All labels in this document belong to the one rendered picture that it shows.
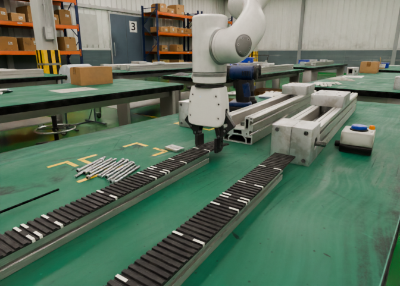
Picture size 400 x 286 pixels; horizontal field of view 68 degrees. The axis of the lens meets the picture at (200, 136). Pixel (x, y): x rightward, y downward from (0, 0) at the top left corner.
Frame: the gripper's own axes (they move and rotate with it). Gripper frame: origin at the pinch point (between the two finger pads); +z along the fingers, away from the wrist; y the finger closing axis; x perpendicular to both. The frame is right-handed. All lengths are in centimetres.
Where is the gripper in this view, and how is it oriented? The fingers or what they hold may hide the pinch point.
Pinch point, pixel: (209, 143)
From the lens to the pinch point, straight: 78.7
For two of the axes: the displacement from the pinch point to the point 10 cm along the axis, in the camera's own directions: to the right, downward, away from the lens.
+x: 5.5, -2.3, 8.0
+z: 0.0, 9.6, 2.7
